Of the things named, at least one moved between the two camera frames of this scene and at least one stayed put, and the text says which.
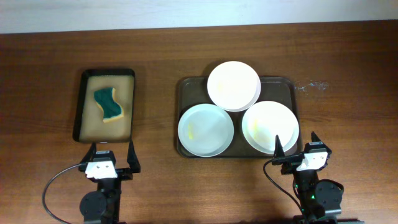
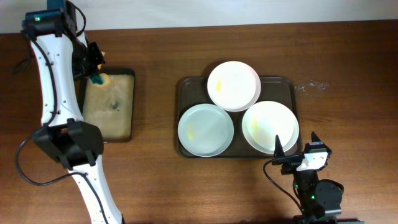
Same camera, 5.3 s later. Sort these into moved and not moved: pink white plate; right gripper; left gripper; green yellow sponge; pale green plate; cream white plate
Moved: green yellow sponge; left gripper
Not moved: cream white plate; pale green plate; right gripper; pink white plate
